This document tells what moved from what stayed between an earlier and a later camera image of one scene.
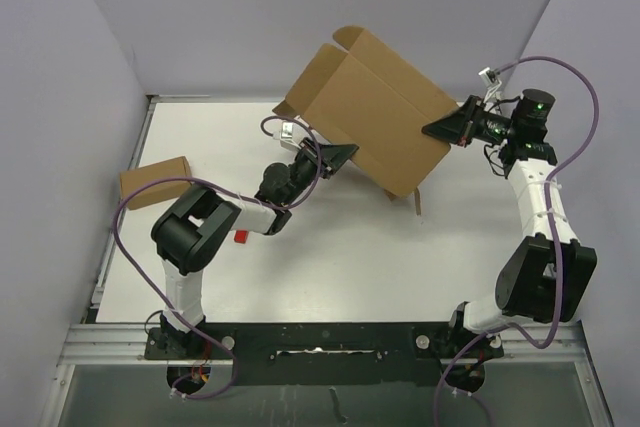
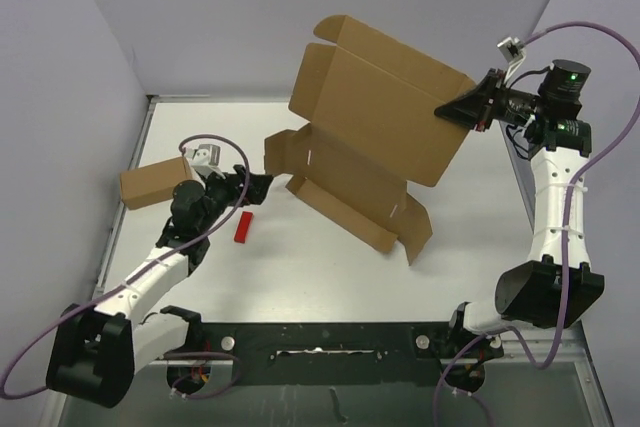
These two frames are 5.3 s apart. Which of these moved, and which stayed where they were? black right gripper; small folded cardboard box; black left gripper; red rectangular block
Moved: black left gripper; black right gripper
Stayed: small folded cardboard box; red rectangular block
